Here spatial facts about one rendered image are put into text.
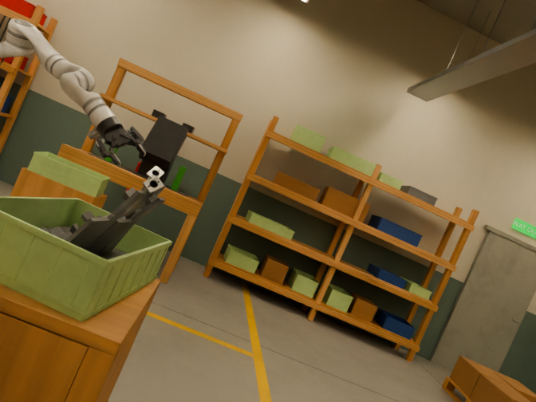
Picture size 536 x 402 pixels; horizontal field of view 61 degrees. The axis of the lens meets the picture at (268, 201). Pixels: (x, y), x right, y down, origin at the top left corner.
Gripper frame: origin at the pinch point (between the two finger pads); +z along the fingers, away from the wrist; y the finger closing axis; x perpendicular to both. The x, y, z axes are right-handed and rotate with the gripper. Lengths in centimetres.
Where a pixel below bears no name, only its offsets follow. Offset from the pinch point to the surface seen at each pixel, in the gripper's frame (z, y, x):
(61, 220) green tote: -5.5, -13.7, 45.1
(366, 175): 48, 402, 236
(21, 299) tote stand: 23, -47, 2
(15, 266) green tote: 14.1, -44.4, 2.1
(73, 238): 16.6, -31.1, -5.6
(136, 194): 14.6, -11.7, -11.1
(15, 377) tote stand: 38, -57, 9
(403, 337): 251, 363, 318
